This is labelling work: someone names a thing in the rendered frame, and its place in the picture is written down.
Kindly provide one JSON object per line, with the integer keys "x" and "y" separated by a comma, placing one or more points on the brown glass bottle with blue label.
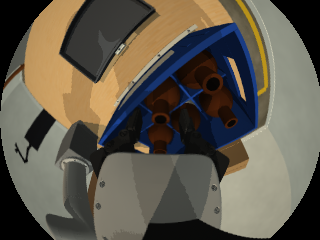
{"x": 160, "y": 136}

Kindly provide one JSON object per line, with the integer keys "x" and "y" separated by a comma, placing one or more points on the blue crate with cross dividers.
{"x": 232, "y": 45}

